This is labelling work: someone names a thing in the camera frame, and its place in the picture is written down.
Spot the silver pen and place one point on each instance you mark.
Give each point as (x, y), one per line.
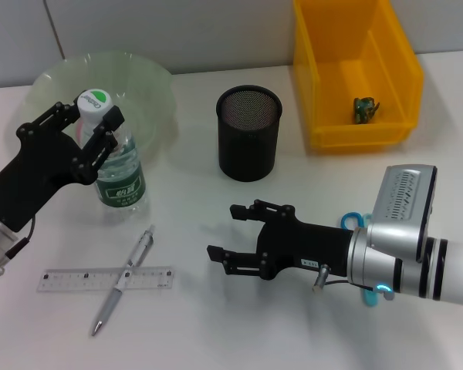
(139, 250)

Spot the blue scissors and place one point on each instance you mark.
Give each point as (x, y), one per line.
(370, 298)

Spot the clear bottle green label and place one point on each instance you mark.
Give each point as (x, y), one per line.
(121, 192)

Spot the green glass fruit bowl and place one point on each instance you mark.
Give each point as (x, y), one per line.
(146, 88)

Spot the clear plastic ruler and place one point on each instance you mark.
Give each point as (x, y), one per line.
(69, 278)

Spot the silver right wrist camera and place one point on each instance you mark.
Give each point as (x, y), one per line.
(401, 216)

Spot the yellow plastic bin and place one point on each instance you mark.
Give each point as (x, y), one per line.
(332, 58)

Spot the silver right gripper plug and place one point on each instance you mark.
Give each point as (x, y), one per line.
(321, 277)

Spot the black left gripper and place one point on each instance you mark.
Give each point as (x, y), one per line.
(34, 173)

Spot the black mesh pen cup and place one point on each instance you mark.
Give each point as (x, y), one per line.
(247, 154)

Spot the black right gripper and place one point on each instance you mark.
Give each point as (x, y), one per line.
(308, 246)

